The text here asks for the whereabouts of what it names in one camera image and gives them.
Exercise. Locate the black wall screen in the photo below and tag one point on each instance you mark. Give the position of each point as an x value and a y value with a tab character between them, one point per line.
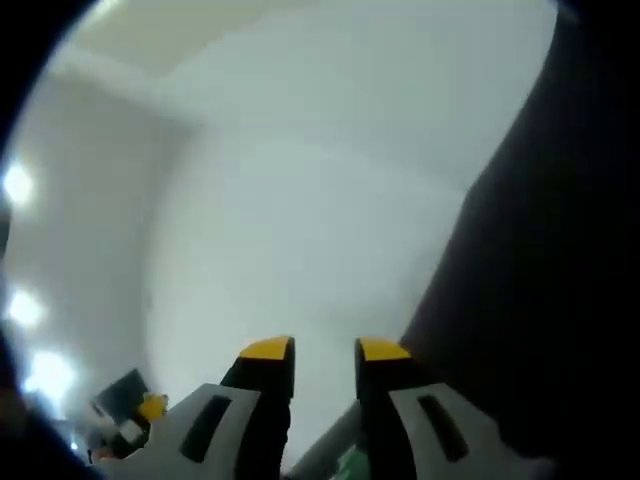
120	392

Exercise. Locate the round ceiling light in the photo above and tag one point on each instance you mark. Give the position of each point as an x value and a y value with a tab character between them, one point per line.
23	308
48	371
17	183

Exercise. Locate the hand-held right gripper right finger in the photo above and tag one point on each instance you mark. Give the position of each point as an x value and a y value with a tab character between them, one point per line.
440	450

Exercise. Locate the green dustpan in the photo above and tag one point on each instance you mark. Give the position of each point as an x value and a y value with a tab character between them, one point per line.
355	457

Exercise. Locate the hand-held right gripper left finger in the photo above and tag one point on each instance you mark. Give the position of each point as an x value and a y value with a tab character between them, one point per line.
220	445

